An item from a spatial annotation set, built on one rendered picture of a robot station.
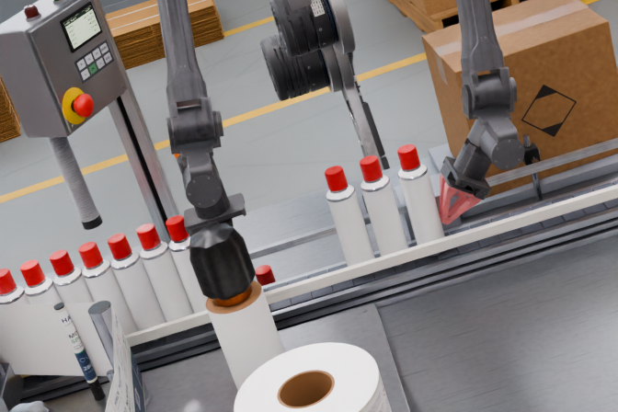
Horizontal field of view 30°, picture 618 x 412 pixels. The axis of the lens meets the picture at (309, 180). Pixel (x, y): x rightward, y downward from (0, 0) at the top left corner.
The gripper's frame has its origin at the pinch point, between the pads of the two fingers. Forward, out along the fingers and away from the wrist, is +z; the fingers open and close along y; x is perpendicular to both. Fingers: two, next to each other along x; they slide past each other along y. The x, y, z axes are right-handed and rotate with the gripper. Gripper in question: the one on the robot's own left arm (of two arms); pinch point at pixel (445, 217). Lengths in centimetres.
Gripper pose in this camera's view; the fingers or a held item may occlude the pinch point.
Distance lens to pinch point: 201.3
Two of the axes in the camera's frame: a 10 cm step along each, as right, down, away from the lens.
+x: 9.2, 3.2, 2.5
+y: 1.1, 3.9, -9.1
